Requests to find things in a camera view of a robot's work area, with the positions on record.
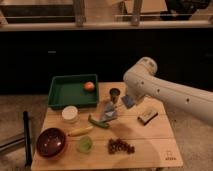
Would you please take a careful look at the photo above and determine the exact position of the blue sponge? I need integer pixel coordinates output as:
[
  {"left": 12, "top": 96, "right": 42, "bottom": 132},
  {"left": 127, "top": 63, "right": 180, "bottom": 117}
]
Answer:
[{"left": 121, "top": 95, "right": 135, "bottom": 109}]

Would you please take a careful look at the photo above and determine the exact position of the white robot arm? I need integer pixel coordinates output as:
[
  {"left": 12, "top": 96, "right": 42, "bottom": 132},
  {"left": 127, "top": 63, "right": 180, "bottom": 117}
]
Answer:
[{"left": 123, "top": 57, "right": 213, "bottom": 126}]

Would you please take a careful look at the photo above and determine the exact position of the green plastic tray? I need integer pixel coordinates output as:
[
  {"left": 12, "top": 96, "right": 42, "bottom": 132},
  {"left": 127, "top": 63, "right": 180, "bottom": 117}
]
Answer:
[{"left": 48, "top": 74, "right": 99, "bottom": 110}]

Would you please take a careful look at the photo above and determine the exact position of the dark metal cup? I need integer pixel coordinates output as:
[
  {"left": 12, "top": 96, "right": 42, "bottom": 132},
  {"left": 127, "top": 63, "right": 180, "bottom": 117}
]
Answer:
[{"left": 109, "top": 88, "right": 120, "bottom": 104}]

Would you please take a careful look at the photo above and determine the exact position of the orange peach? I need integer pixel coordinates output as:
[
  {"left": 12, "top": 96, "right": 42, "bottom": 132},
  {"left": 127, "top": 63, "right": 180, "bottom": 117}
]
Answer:
[{"left": 84, "top": 82, "right": 95, "bottom": 92}]

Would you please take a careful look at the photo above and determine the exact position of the blue grey cloth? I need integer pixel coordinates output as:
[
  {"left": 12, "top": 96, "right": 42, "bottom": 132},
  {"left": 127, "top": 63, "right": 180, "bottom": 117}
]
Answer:
[{"left": 100, "top": 102, "right": 118, "bottom": 122}]

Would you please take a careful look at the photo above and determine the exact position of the green cucumber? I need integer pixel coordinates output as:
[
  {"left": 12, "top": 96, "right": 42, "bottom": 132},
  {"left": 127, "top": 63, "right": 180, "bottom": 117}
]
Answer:
[{"left": 88, "top": 115, "right": 109, "bottom": 129}]

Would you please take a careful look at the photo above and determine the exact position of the brown wooden block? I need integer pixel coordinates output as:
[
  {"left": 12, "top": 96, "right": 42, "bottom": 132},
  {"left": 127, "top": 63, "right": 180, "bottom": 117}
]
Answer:
[{"left": 137, "top": 108, "right": 158, "bottom": 125}]

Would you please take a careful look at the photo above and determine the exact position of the yellow banana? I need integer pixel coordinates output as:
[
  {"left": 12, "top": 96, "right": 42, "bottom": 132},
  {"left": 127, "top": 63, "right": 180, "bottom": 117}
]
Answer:
[{"left": 68, "top": 126, "right": 93, "bottom": 137}]

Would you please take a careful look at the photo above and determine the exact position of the bunch of dark grapes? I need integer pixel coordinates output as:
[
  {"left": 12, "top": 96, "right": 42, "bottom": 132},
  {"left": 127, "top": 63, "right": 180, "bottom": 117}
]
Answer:
[{"left": 108, "top": 139, "right": 135, "bottom": 154}]

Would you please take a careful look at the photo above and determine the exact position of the small green cup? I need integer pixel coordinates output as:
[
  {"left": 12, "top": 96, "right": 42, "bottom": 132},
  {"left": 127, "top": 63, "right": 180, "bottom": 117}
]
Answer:
[{"left": 76, "top": 136, "right": 93, "bottom": 154}]

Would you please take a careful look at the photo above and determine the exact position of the dark red bowl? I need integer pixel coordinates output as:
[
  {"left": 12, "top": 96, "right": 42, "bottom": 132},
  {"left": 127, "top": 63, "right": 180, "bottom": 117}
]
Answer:
[{"left": 36, "top": 128, "right": 66, "bottom": 158}]

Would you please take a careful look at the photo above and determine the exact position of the black pole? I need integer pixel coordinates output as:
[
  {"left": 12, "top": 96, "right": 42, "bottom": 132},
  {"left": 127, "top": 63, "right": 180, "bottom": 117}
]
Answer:
[{"left": 23, "top": 111, "right": 32, "bottom": 166}]

